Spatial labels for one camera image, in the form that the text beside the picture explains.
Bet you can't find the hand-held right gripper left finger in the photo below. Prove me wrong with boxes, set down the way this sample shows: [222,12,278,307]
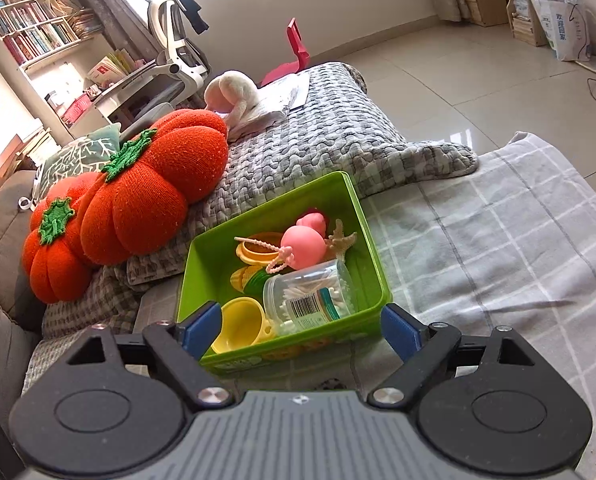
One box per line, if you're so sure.
[65,301,233,411]

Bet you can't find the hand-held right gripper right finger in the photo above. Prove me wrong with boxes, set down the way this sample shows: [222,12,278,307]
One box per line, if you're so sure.
[368,304,537,408]

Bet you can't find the yellow toy pot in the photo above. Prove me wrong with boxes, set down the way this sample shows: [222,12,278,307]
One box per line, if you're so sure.
[210,297,277,356]

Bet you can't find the yellow toy corn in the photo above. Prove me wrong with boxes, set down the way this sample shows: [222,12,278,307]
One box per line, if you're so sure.
[230,265,279,293]

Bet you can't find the green plastic box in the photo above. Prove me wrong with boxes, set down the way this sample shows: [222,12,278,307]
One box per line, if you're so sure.
[176,171,393,378]

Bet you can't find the orange toy cup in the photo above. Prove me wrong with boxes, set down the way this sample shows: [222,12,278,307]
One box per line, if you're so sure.
[235,232,285,266]

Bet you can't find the clear cotton swab jar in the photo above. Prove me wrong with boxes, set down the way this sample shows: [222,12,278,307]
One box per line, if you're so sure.
[263,258,359,336]

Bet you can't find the beige starfish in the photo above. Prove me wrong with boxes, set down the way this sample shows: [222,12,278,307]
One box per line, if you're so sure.
[326,218,359,261]

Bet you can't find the pink toy with bead chain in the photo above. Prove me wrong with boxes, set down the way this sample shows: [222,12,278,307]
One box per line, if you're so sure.
[235,212,329,275]

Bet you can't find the grey grid bed sheet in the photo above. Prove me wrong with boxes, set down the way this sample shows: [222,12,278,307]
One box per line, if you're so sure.
[138,130,596,480]

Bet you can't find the grey checkered blanket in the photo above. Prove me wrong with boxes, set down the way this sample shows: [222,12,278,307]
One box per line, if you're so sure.
[23,260,183,396]

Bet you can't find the large orange pumpkin cushion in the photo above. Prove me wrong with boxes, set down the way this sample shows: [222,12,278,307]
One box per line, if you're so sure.
[80,110,229,266]

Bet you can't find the small orange pumpkin cushion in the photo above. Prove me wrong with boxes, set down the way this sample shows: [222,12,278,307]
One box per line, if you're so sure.
[22,172,110,303]

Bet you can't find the grey sofa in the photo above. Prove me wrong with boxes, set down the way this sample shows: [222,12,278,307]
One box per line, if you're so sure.
[0,170,46,411]

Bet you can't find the grey quilted blanket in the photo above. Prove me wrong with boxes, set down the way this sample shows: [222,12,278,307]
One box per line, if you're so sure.
[128,62,479,286]

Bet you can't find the teal patterned cushion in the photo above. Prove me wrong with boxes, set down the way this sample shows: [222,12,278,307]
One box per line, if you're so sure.
[38,122,121,196]

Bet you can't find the white and pink plush toy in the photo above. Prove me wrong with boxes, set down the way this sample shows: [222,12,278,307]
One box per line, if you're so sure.
[204,71,289,137]

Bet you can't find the white papers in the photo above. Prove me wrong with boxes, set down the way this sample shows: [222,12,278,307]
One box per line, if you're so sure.
[258,72,311,111]

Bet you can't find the white office chair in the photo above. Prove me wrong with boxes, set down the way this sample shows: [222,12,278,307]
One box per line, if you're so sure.
[118,0,213,136]

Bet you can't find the red chair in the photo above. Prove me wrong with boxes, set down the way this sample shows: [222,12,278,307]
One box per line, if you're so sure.
[260,17,313,86]

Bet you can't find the dark garment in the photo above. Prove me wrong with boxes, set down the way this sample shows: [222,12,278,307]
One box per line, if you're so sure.
[155,0,209,36]

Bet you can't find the grey curtain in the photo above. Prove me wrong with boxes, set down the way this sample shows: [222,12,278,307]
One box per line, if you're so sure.
[75,0,151,56]

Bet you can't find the white bookshelf with books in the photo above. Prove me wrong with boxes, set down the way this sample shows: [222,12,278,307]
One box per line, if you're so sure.
[0,0,104,126]

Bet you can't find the white paper bag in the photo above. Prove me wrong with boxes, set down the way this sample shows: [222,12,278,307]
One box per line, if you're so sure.
[530,0,592,63]

